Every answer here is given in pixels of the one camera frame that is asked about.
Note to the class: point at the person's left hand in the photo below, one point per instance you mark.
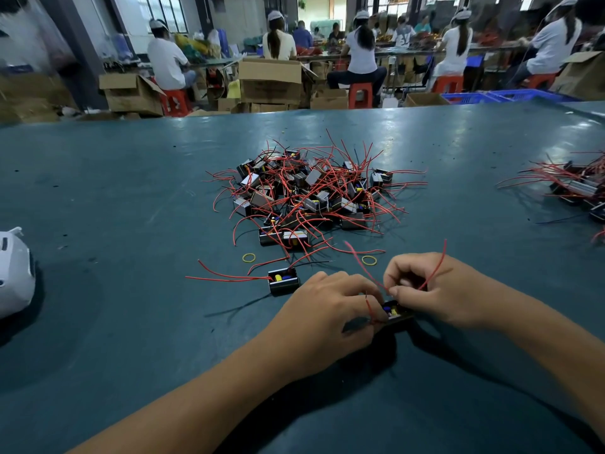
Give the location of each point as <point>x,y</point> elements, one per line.
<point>317,321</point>

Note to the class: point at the person's right hand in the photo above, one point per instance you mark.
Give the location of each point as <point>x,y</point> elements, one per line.
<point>454,290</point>

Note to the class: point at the single black electronic component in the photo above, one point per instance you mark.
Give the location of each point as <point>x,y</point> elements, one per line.
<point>394,310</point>
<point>283,279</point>

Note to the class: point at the person's left forearm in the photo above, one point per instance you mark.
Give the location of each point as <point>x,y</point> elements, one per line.
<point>189,411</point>

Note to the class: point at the person's right forearm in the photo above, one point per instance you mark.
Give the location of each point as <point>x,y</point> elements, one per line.
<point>567,364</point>

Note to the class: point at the yellow rubber band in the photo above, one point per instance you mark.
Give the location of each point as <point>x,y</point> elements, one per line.
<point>363,260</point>
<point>243,257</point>

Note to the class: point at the shallow cardboard box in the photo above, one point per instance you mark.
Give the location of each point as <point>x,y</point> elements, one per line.
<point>425,100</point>

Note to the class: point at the blue plastic crate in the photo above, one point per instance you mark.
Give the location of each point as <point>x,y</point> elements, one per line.
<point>534,94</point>
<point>468,97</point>

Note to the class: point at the red plastic stool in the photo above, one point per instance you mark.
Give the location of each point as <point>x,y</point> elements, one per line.
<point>539,80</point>
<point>360,94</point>
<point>176,102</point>
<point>447,84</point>

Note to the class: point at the low cardboard box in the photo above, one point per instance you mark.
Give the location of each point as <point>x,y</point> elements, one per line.
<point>329,101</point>

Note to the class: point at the large closed cardboard box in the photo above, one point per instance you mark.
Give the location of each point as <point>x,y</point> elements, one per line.
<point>271,80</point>

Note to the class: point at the tilted cardboard box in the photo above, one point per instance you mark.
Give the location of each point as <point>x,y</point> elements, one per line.
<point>581,77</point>

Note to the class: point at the open cardboard box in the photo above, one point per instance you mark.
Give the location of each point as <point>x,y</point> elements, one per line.
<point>132,94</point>

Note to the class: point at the white plastic shell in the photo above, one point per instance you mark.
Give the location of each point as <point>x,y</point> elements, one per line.
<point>14,274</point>

